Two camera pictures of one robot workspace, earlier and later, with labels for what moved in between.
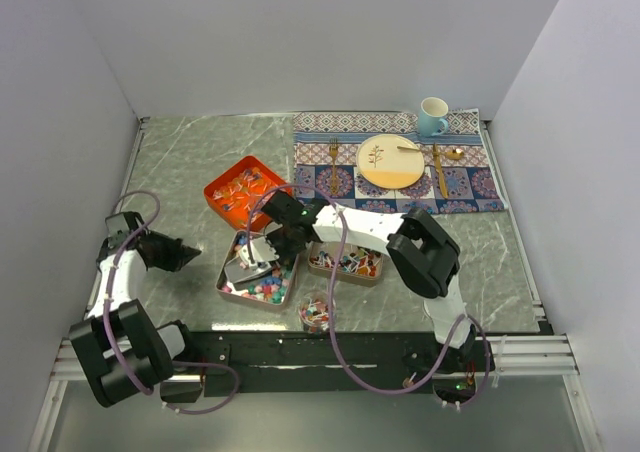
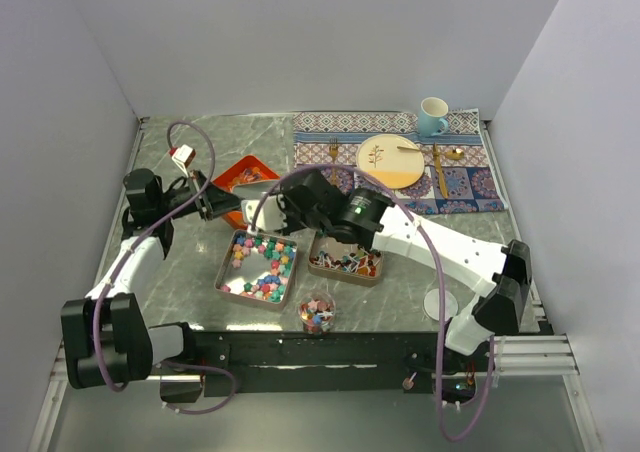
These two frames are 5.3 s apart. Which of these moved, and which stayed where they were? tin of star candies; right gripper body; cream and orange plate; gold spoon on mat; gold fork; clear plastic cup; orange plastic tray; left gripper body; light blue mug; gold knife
Moved: left gripper body; right gripper body
Stayed: orange plastic tray; gold spoon on mat; clear plastic cup; gold knife; light blue mug; tin of star candies; gold fork; cream and orange plate
